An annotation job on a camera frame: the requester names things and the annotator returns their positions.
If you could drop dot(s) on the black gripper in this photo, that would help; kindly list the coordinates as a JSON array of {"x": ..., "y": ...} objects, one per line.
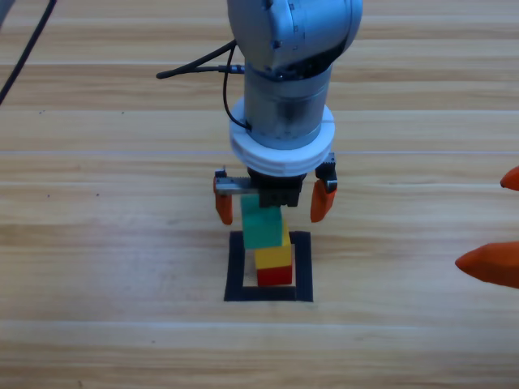
[{"x": 280, "y": 192}]

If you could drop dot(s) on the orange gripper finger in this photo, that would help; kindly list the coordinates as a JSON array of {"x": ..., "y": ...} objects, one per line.
[
  {"x": 494, "y": 263},
  {"x": 513, "y": 181}
]

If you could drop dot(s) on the green wooden block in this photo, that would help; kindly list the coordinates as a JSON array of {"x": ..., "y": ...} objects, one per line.
[{"x": 261, "y": 233}]

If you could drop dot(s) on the yellow wooden block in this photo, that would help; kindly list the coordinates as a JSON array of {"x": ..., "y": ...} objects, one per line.
[{"x": 273, "y": 257}]

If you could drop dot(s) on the red wooden block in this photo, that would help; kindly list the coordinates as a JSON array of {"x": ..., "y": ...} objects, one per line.
[{"x": 275, "y": 276}]

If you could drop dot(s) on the black tape square outline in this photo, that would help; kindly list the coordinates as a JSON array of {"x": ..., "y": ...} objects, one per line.
[{"x": 304, "y": 267}]

